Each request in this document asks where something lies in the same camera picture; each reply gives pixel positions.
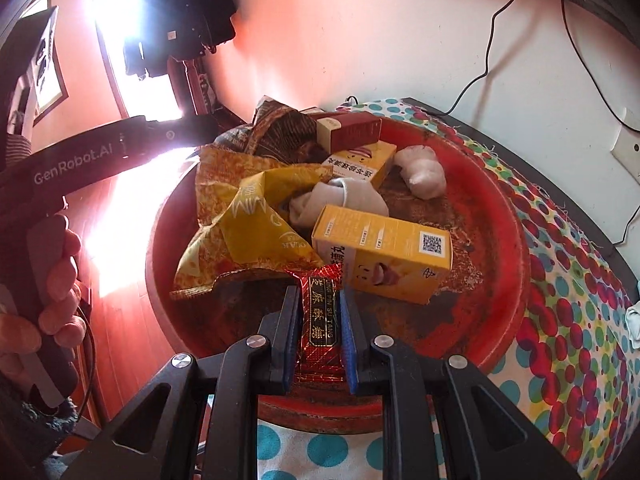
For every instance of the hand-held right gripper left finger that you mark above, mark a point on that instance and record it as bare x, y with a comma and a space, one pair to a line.
292, 340

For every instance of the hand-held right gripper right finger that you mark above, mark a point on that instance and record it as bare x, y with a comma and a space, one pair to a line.
350, 350

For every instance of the red candy wrapper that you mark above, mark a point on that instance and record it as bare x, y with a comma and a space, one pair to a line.
320, 330

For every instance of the yellow cardboard box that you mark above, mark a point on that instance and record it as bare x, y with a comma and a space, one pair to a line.
370, 160
380, 240

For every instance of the yellow snack bag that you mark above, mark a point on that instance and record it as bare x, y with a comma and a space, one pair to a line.
250, 225

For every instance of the grey sock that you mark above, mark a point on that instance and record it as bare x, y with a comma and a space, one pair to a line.
325, 200

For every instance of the red plastic basin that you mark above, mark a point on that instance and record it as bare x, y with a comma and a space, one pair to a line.
480, 260

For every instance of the white plastic item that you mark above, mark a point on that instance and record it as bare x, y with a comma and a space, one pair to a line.
420, 172

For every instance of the brown patterned snack bag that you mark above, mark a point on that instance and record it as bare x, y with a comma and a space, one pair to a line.
280, 130

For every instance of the dark red cardboard box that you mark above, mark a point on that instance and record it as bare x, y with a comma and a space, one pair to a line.
355, 132

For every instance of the person's left hand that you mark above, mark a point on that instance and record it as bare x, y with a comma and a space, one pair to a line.
62, 280

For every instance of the dark wooden furniture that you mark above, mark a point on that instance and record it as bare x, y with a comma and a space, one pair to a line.
192, 85

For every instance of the window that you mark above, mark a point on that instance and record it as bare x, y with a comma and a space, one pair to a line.
112, 25

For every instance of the black hanging clothes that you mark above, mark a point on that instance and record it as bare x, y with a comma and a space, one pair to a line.
185, 10

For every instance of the polka dot cloth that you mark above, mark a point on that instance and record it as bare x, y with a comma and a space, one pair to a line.
575, 310

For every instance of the framed wall picture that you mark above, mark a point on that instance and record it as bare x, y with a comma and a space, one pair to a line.
50, 80

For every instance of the white wall socket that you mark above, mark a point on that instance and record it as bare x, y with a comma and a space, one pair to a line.
630, 155

